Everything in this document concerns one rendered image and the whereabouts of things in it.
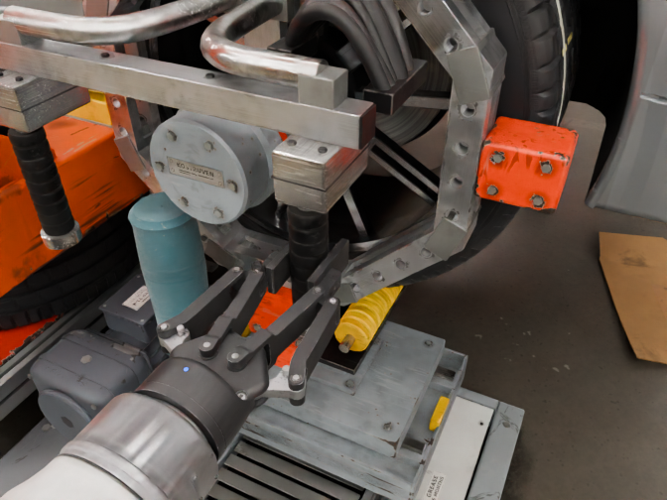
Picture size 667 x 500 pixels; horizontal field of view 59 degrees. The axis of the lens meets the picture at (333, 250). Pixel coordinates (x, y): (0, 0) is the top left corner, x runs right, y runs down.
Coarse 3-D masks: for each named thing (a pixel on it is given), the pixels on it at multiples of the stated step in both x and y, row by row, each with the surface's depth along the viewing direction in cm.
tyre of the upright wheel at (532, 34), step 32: (480, 0) 63; (512, 0) 61; (544, 0) 62; (576, 0) 76; (512, 32) 63; (544, 32) 63; (576, 32) 77; (512, 64) 65; (544, 64) 64; (576, 64) 80; (512, 96) 67; (544, 96) 66; (256, 224) 98; (480, 224) 78; (352, 256) 92
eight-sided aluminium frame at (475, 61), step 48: (96, 0) 75; (432, 0) 57; (96, 48) 80; (144, 48) 83; (432, 48) 59; (480, 48) 58; (480, 96) 60; (144, 144) 89; (480, 144) 63; (240, 240) 93; (432, 240) 72
